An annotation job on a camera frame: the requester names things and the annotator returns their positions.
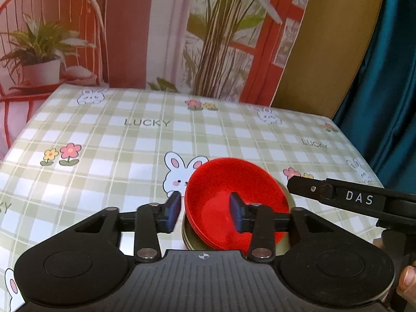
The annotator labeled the checked rabbit print tablecloth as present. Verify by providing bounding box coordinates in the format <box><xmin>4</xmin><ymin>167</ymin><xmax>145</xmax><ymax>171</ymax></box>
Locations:
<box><xmin>0</xmin><ymin>83</ymin><xmax>386</xmax><ymax>312</ymax></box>

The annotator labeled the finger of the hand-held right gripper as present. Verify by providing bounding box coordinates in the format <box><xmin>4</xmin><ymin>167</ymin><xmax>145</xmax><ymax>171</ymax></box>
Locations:
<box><xmin>287</xmin><ymin>175</ymin><xmax>340</xmax><ymax>206</ymax></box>

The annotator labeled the person's right hand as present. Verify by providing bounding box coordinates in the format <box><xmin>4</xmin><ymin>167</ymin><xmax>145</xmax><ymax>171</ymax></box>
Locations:
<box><xmin>396</xmin><ymin>264</ymin><xmax>416</xmax><ymax>300</ymax></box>

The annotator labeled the printed plant backdrop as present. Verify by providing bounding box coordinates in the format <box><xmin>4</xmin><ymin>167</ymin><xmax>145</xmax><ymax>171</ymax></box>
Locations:
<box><xmin>0</xmin><ymin>0</ymin><xmax>317</xmax><ymax>161</ymax></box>

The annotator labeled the teal curtain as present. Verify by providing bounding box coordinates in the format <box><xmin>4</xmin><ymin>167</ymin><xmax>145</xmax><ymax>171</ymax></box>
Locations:
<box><xmin>333</xmin><ymin>0</ymin><xmax>416</xmax><ymax>189</ymax></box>

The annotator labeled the brown board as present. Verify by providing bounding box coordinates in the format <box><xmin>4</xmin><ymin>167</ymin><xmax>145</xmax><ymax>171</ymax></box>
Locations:
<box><xmin>270</xmin><ymin>0</ymin><xmax>389</xmax><ymax>119</ymax></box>

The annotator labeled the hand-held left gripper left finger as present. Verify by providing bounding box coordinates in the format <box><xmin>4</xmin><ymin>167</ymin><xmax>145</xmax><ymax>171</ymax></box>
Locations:
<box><xmin>74</xmin><ymin>191</ymin><xmax>181</xmax><ymax>263</ymax></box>

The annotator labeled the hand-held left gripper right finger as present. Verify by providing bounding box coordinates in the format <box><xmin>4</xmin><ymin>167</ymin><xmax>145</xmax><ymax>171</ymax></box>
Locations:
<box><xmin>229</xmin><ymin>192</ymin><xmax>340</xmax><ymax>263</ymax></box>

